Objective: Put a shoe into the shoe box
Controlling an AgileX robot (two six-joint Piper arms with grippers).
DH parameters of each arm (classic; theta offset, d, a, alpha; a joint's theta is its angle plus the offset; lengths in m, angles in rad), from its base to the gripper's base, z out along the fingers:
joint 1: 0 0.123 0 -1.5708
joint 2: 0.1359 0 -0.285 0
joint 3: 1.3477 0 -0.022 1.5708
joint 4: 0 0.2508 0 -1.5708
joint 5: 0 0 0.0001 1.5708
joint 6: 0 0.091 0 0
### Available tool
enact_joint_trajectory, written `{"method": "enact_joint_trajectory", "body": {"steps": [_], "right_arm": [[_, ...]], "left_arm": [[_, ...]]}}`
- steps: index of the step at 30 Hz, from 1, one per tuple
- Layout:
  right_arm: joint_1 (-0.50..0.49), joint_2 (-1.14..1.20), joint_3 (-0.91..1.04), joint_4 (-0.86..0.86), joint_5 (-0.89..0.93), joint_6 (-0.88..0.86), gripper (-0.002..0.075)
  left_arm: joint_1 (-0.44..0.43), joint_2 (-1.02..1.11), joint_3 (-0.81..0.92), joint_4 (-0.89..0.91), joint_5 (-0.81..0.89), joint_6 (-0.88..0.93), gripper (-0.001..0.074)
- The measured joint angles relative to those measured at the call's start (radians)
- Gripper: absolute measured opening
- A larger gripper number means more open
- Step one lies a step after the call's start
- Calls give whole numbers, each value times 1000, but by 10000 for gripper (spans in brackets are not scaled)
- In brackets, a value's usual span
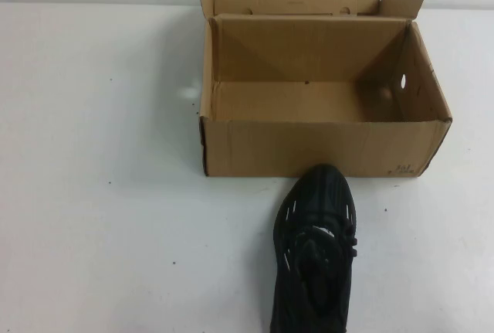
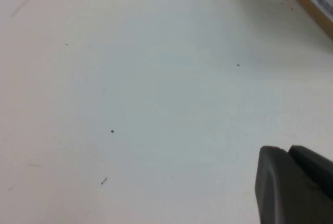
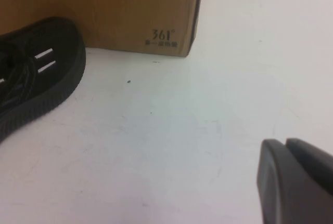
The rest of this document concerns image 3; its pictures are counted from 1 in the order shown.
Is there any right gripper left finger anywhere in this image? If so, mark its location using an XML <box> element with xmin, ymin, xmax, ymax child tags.
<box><xmin>256</xmin><ymin>138</ymin><xmax>333</xmax><ymax>224</ymax></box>

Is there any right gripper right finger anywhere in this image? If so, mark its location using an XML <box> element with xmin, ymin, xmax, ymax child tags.
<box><xmin>285</xmin><ymin>137</ymin><xmax>333</xmax><ymax>200</ymax></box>

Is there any black knit sneaker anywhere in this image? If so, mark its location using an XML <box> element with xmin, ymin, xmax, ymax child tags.
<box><xmin>0</xmin><ymin>16</ymin><xmax>87</xmax><ymax>144</ymax></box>

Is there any brown cardboard shoe box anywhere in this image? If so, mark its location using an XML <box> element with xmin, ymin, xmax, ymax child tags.
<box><xmin>0</xmin><ymin>0</ymin><xmax>205</xmax><ymax>58</ymax></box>

